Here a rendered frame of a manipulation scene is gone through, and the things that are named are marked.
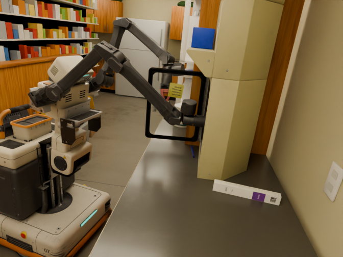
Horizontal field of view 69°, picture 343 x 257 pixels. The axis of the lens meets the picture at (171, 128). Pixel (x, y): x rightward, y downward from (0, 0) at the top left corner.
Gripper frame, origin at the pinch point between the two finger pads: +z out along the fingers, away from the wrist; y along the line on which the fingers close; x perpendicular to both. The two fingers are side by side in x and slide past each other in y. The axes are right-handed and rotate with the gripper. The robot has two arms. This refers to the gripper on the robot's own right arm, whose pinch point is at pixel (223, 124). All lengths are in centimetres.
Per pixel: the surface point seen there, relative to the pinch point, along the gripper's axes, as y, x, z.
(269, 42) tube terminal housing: -3.0, -39.2, 11.5
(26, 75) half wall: 139, 22, -204
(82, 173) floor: 115, 120, -130
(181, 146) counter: 18.9, 23.7, -19.5
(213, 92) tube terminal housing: -13.7, -17.9, -8.2
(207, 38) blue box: 6.1, -38.0, -13.6
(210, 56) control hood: -13.7, -31.5, -11.9
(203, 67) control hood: -13.7, -27.2, -13.7
